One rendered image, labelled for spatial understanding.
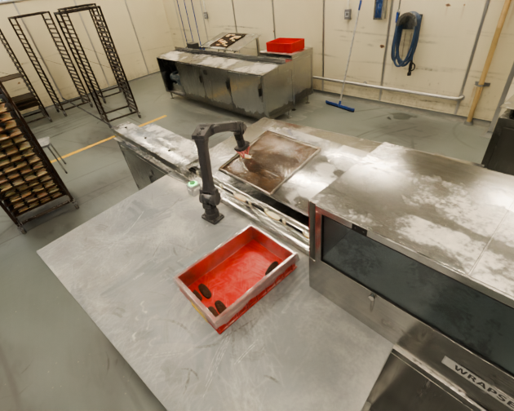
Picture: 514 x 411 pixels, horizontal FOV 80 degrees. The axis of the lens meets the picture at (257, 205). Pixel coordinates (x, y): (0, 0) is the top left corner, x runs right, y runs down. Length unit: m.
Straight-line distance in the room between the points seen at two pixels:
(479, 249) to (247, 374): 0.84
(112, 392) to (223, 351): 1.21
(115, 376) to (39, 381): 0.52
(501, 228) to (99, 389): 2.27
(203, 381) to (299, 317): 0.43
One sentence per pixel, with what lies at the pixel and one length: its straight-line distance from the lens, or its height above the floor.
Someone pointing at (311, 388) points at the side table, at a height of 0.82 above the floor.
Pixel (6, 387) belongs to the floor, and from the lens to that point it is 2.84.
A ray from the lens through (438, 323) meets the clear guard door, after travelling 1.10.
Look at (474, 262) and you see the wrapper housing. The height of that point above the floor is 1.30.
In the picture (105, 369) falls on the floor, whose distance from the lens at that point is 2.49.
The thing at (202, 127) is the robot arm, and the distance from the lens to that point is 1.66.
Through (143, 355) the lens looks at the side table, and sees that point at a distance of 1.40.
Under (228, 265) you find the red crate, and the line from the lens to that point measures 1.53.
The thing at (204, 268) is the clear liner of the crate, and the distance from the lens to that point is 1.50.
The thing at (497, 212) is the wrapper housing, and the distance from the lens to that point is 1.15.
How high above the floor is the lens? 1.96
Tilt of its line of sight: 38 degrees down
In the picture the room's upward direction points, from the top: 9 degrees counter-clockwise
